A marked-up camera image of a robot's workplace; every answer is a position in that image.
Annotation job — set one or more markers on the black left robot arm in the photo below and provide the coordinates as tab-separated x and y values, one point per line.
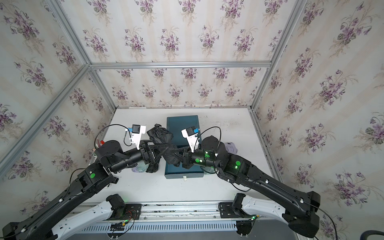
50	222

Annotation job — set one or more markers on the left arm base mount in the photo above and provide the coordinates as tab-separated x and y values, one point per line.
127	212

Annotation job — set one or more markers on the teal drawer cabinet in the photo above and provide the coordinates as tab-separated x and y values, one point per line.
176	124

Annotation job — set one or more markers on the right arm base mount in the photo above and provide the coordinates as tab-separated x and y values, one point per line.
227	211

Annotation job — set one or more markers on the teal top drawer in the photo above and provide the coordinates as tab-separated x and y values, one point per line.
178	172

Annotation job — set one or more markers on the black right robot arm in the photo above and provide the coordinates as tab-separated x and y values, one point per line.
295	208

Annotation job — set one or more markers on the purple folded umbrella left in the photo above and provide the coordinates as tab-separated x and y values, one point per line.
140	168

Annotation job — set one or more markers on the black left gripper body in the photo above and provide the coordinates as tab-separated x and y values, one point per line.
145	158

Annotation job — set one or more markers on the black umbrella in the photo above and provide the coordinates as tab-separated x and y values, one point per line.
172	155
161	137

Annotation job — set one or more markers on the green folded umbrella right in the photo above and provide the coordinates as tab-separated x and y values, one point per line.
208	170

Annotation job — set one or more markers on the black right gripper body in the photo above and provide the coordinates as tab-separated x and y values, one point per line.
189	159

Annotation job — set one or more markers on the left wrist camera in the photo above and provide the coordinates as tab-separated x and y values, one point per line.
135	134

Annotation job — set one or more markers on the white ventilation grille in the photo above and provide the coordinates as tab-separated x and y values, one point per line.
163	227

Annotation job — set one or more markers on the cup of coloured pens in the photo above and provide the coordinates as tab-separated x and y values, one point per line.
98	143

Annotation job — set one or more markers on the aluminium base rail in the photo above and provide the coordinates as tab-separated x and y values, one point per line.
186	211

